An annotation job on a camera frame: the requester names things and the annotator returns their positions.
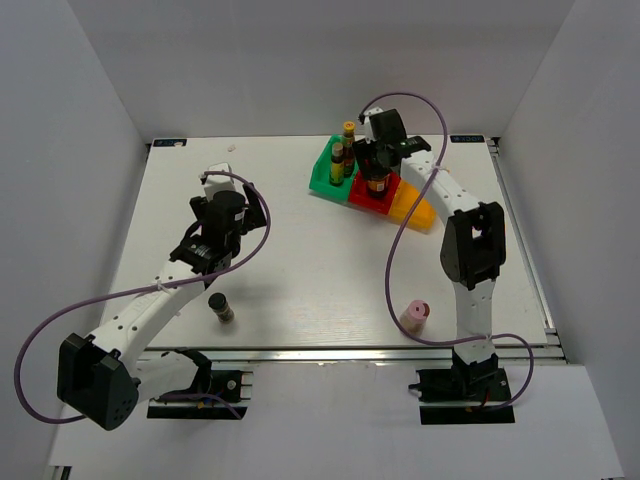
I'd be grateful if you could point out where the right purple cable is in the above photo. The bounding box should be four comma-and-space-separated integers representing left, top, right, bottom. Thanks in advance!
358, 92, 535, 411

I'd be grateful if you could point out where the black cap spice jar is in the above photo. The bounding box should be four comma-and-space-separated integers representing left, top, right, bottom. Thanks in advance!
208, 292, 235, 324

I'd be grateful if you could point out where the aluminium table front rail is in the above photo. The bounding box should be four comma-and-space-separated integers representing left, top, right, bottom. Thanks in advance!
139, 344, 566, 364

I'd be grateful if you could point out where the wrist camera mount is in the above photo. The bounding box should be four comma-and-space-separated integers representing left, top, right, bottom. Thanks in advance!
358, 106, 384, 143
199, 162, 236, 201

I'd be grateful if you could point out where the yellow cap sauce bottle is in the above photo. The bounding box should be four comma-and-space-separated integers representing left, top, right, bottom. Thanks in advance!
341, 121, 356, 178

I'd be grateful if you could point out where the green plastic bin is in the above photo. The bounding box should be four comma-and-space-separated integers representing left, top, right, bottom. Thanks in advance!
309, 135, 358, 203

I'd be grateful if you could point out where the yellow plastic bin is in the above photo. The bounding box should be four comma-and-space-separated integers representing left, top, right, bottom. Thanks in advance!
388, 180, 437, 233

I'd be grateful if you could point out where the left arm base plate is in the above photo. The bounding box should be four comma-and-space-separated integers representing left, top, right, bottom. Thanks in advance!
146, 362, 254, 421

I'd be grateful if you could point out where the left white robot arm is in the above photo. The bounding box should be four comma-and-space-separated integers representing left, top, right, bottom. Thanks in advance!
57, 182, 270, 431

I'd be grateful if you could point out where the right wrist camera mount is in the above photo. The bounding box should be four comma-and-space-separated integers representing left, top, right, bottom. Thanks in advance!
358, 106, 384, 143

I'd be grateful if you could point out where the table logo sticker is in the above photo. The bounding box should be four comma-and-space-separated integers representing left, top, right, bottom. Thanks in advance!
151, 138, 187, 148
449, 135, 486, 143

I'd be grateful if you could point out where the right table logo sticker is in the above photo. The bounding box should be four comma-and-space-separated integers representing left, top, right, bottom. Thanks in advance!
449, 135, 486, 143

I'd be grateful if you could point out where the purple cable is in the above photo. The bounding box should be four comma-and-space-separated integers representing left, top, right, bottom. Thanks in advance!
358, 92, 535, 411
13, 170, 272, 425

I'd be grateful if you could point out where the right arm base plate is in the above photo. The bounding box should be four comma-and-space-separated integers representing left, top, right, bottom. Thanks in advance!
408, 368, 516, 426

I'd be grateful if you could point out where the red lid jar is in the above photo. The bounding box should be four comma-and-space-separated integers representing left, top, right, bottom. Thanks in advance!
366, 169, 390, 199

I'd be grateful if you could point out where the left table logo sticker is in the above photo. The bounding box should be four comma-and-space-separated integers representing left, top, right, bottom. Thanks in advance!
151, 138, 187, 148

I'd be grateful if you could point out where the red plastic bin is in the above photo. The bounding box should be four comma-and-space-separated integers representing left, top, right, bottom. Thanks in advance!
348, 171, 400, 215

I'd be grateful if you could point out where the small brown cap bottle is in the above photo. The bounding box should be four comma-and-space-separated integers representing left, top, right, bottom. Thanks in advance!
329, 142, 344, 186

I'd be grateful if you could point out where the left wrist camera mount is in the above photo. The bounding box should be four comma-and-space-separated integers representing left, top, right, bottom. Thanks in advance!
199, 162, 236, 201

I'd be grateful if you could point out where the pink cap spice bottle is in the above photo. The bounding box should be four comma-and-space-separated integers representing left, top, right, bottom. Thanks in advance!
399, 300, 430, 337

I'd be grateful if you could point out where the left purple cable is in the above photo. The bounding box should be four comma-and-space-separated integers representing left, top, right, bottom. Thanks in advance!
13, 170, 272, 425

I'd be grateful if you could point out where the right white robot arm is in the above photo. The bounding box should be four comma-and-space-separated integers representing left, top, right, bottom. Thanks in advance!
354, 107, 506, 399

